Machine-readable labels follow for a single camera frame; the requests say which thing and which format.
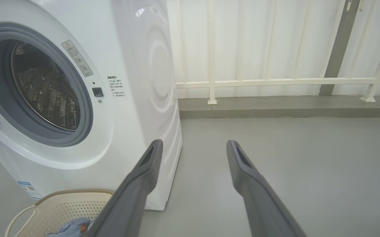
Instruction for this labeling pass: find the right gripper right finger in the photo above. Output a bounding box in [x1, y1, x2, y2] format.
[226, 140, 307, 237]

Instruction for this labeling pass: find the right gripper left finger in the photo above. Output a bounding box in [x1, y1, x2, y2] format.
[84, 139, 163, 237]

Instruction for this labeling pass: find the blue patterned garment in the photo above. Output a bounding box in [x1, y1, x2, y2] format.
[47, 217, 95, 237]

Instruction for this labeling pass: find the white front-load washing machine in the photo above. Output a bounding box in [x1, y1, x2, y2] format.
[0, 0, 183, 211]

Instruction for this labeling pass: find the stainless steel washer drum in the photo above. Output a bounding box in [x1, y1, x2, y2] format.
[11, 41, 80, 132]

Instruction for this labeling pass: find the cream perforated laundry basket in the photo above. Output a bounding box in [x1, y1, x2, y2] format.
[5, 189, 115, 237]

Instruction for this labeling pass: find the blue energy label sticker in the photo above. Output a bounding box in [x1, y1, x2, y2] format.
[17, 181, 43, 200]

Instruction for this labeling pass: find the white metal railing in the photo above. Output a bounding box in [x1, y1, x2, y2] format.
[176, 0, 380, 105]

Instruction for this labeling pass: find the grey warning sticker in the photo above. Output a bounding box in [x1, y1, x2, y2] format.
[61, 40, 94, 77]

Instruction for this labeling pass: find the grey metal post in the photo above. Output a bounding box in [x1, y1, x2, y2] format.
[319, 0, 361, 96]

